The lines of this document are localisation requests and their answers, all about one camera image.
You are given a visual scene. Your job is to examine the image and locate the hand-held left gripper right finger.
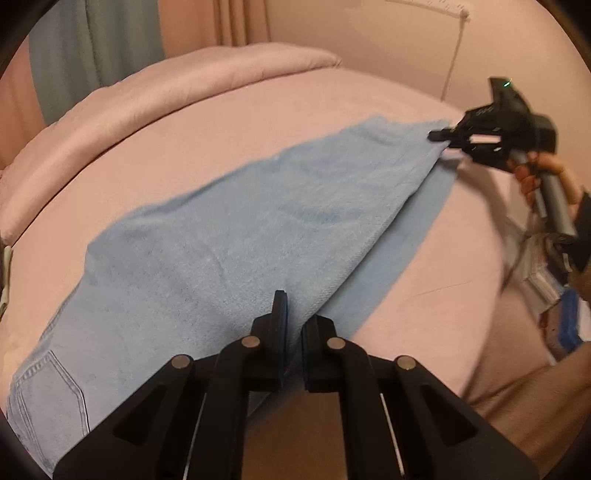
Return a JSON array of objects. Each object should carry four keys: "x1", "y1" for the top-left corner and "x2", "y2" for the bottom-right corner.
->
[{"x1": 301, "y1": 315, "x2": 539, "y2": 480}]

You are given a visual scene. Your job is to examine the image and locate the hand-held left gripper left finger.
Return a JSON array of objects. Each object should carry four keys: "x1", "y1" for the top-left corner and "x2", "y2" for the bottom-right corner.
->
[{"x1": 53, "y1": 290, "x2": 290, "y2": 480}]

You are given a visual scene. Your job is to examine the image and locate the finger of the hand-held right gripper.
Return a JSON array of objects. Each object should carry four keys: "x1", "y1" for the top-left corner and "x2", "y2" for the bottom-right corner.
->
[
  {"x1": 428, "y1": 122, "x2": 503, "y2": 142},
  {"x1": 447, "y1": 138, "x2": 509, "y2": 172}
]

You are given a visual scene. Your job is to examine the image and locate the light blue denim pants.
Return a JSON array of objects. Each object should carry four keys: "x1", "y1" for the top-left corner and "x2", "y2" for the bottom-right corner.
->
[{"x1": 7, "y1": 115, "x2": 462, "y2": 478}]

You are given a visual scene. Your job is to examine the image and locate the person's right hand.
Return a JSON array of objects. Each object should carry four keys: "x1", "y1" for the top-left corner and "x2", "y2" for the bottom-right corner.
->
[{"x1": 512, "y1": 152, "x2": 580, "y2": 209}]

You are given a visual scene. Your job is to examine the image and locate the blue box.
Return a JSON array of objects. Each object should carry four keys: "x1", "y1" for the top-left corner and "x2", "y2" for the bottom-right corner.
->
[{"x1": 555, "y1": 290, "x2": 583, "y2": 348}]

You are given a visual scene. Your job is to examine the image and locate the pink bed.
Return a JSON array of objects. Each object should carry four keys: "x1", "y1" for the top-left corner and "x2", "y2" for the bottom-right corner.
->
[{"x1": 0, "y1": 65, "x2": 511, "y2": 480}]

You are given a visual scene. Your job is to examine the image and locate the person's leg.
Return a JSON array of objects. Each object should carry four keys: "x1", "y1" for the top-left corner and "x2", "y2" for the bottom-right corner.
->
[{"x1": 462, "y1": 340, "x2": 591, "y2": 478}]

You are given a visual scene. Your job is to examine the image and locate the pink folded duvet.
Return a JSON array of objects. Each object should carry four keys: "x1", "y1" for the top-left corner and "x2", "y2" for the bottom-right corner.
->
[{"x1": 0, "y1": 45, "x2": 343, "y2": 243}]

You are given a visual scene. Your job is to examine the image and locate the pink curtain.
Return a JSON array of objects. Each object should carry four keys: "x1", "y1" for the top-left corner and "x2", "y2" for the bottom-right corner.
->
[
  {"x1": 0, "y1": 46, "x2": 48, "y2": 167},
  {"x1": 157, "y1": 0, "x2": 274, "y2": 61}
]

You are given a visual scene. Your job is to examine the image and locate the light green folded cloth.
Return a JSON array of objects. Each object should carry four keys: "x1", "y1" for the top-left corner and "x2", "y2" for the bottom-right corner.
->
[{"x1": 0, "y1": 244, "x2": 14, "y2": 320}]

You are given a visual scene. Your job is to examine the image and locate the grey-blue curtain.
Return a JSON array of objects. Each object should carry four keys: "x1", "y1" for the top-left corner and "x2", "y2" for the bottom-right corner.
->
[{"x1": 28, "y1": 0, "x2": 168, "y2": 126}]

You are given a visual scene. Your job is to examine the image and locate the white wall cord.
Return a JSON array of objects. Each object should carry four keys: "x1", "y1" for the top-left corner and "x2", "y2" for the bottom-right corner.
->
[{"x1": 440, "y1": 8, "x2": 471, "y2": 101}]

